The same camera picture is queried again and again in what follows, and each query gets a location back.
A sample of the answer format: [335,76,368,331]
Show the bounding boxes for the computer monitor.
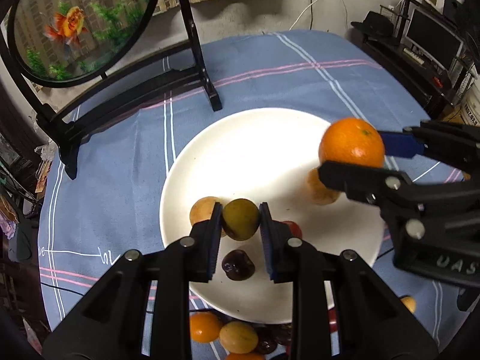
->
[403,7,464,71]

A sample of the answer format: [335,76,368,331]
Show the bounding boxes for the small red fruit on plate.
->
[283,220,303,239]

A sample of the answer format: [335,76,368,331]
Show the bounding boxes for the orange tangerine on cloth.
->
[225,352,265,360]

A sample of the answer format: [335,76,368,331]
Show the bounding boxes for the tan striped fruit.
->
[400,296,416,314]

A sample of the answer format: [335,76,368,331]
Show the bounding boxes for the dark cherry on plate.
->
[221,250,256,281]

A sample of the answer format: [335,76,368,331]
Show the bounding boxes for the black shelf rack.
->
[351,0,479,119]

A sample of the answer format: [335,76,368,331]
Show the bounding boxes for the pale yellow round fruit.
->
[219,321,259,354]

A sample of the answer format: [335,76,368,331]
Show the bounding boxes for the small green-yellow fruit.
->
[222,198,260,242]

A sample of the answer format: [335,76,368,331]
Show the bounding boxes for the small orange fruit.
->
[190,311,223,344]

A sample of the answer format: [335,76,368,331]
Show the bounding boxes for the dark brown oblong fruit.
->
[274,323,292,347]

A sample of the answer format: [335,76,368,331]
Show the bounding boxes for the large orange mandarin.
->
[318,118,385,167]

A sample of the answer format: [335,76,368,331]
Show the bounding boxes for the dark red cherry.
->
[254,327,278,355]

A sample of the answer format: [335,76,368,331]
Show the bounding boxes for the white round plate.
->
[158,106,387,325]

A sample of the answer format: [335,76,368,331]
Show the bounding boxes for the tan round fruit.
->
[190,197,227,226]

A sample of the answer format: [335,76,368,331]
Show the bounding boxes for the thin black cable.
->
[40,282,222,315]

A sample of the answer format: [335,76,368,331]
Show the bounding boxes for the pale peach fruit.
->
[306,168,341,206]

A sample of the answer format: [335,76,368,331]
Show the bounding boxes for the blue striped tablecloth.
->
[38,31,467,349]

